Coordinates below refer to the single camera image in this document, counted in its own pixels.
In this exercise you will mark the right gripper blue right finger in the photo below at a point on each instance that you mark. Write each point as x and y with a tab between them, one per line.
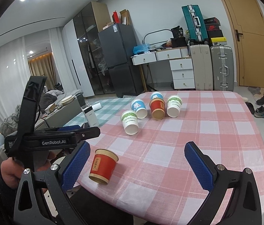
244	204

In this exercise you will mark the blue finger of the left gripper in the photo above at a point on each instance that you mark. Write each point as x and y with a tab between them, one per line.
84	134
69	128

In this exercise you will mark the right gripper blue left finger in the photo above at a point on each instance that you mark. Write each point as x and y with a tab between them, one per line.
30	204

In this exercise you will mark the red paper cup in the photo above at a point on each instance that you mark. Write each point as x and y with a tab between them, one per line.
157	107
103	165

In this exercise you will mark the white green cup front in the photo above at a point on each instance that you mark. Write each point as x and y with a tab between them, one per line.
130	122

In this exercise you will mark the white green cup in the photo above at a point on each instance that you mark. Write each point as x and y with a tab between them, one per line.
174	105
130	122

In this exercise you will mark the blue cup front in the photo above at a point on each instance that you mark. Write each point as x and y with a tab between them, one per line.
139	107

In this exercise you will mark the blue cup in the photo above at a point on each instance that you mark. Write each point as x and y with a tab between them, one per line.
157	95
139	107

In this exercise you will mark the blue cup back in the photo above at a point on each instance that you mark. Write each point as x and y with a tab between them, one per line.
157	95

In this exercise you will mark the white green cup back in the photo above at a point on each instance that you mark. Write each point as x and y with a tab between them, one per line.
174	105

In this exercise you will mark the person's left hand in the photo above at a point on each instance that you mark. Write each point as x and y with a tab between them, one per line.
11	171

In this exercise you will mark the grey low cabinet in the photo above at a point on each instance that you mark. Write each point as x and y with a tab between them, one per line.
67	107

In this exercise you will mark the white power bank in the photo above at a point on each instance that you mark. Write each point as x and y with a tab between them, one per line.
90	116

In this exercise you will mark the white paper roll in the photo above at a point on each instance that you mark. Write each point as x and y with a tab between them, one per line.
96	106

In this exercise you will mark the teal checked tablecloth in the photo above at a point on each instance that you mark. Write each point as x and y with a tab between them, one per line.
109	108

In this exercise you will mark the white curtain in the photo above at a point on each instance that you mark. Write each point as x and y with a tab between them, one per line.
14	75

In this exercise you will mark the pink checked tablecloth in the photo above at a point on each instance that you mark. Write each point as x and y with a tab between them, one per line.
153	180

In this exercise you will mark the black refrigerator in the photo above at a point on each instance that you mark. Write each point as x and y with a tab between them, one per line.
117	42

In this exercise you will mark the blue plastic bag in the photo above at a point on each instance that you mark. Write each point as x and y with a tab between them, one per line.
141	49

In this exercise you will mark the glass display cabinet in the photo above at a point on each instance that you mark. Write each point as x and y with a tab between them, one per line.
88	23

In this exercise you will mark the white desk with drawers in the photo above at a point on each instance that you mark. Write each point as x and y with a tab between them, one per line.
180	63

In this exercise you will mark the beige suitcase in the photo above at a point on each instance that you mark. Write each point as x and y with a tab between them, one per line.
202	67

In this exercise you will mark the black bag on desk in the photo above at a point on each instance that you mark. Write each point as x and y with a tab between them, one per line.
178	39

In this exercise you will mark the silver suitcase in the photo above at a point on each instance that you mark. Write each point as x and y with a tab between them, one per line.
223	68

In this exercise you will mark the teal suitcase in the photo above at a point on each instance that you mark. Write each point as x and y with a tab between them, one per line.
195	24

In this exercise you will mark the stack of shoe boxes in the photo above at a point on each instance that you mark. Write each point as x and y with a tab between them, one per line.
215	34

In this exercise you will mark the wooden door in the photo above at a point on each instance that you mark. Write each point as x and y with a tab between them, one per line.
247	25

